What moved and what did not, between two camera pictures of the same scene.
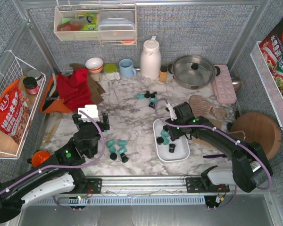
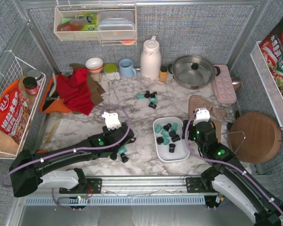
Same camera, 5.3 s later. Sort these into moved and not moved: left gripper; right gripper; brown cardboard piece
Moved: left gripper; right gripper
Not moved: brown cardboard piece
